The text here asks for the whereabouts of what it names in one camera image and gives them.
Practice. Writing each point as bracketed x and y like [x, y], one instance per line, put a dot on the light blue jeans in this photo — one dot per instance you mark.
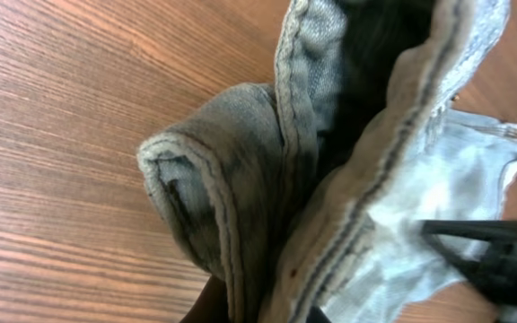
[310, 192]

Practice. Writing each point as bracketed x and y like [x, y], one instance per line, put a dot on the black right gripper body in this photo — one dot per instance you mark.
[494, 275]

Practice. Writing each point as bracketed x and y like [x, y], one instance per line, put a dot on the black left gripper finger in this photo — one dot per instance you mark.
[211, 305]

